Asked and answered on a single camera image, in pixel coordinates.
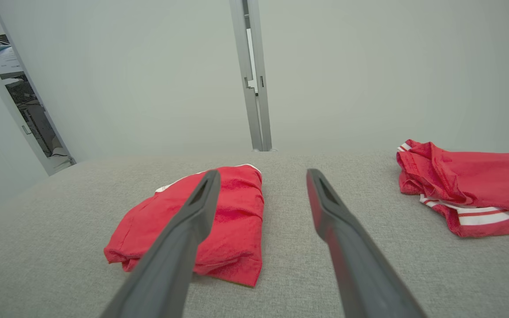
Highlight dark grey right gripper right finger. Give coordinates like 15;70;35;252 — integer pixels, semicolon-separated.
306;168;428;318

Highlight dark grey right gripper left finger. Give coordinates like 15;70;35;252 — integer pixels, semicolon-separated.
100;170;222;318

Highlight red shorts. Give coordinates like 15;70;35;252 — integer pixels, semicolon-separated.
103;164;265;288

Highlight red white basketball jersey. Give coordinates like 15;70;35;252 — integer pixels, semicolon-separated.
396;140;509;239

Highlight grey partition edge frame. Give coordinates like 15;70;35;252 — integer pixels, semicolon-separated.
0;0;77;176

